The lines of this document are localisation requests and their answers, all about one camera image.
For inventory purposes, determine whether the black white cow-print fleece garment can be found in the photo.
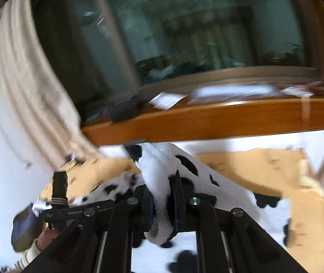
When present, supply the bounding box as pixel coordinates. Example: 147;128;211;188
30;143;291;272

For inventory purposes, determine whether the person's left hand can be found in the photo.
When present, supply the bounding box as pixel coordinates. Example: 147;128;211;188
36;229;60;251

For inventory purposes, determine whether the dark blue knitted garment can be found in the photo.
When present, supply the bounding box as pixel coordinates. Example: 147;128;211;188
11;202;44;253

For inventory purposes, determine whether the yellow paw-print blanket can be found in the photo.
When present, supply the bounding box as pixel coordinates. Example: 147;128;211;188
38;147;324;273

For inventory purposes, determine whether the black device at bed edge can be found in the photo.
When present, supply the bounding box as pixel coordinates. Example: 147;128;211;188
123;139;145;157

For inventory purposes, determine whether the beige curtain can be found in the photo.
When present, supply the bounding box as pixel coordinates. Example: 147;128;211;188
0;0;102;168

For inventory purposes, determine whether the black box on sill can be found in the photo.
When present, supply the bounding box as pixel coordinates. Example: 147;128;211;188
107;97;145;123

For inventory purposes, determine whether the orange wooden window sill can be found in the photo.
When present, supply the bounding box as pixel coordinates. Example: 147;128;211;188
82;98;324;146

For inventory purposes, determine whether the white plastic sheet on sill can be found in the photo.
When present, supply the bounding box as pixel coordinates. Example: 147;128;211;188
189;84;282;104

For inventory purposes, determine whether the white paper card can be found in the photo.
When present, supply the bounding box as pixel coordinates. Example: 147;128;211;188
148;92;186;110

